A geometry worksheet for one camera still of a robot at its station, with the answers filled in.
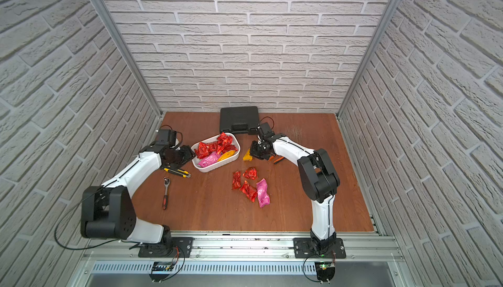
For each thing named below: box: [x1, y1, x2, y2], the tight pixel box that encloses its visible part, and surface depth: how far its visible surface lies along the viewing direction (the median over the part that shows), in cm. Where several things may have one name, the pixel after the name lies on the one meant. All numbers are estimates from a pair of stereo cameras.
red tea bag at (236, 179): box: [231, 170, 242, 191], surface depth 91 cm
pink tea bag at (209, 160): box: [197, 151, 222, 168], surface depth 97 cm
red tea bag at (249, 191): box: [239, 180, 259, 203], surface depth 87 cm
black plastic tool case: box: [220, 106, 260, 135], surface depth 116 cm
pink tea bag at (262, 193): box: [256, 177, 270, 208], surface depth 86 cm
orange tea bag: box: [242, 148, 253, 162], surface depth 97 cm
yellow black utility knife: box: [163, 167, 192, 179], surface depth 94 cm
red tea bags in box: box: [193, 131, 238, 160], surface depth 99 cm
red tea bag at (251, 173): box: [242, 166, 258, 181], surface depth 92 cm
